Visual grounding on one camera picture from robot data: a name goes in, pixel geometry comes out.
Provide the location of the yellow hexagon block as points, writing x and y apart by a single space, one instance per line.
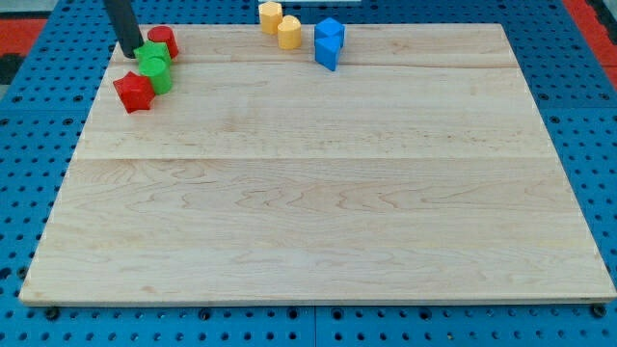
270 17

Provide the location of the light wooden board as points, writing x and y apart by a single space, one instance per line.
419 172

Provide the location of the red star block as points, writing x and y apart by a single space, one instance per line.
135 92

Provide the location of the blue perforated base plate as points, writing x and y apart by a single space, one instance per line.
46 106

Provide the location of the green cylinder block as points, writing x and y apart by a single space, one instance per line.
158 73

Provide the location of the blue triangle block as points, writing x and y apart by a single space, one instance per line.
327 52

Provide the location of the green star block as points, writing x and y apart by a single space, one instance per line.
152 49

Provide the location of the blue cube block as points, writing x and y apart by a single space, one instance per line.
330 28

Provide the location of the yellow heart block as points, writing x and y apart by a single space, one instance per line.
290 33

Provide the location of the red cylinder block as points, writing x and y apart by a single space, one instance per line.
164 34

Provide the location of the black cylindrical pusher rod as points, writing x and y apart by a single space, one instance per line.
125 25

